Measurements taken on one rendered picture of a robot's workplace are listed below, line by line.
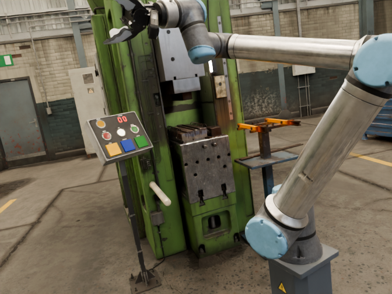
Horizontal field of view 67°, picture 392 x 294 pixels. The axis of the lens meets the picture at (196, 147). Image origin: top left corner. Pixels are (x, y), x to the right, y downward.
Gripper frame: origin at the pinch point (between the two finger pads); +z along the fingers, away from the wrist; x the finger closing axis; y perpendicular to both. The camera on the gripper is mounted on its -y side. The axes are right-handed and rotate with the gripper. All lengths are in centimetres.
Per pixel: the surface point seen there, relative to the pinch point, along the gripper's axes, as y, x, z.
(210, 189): -9, -133, -86
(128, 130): 37, -94, -37
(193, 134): 25, -106, -85
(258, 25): 404, -266, -638
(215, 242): -37, -165, -81
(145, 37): 89, -64, -75
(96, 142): 34, -93, -15
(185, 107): 67, -122, -113
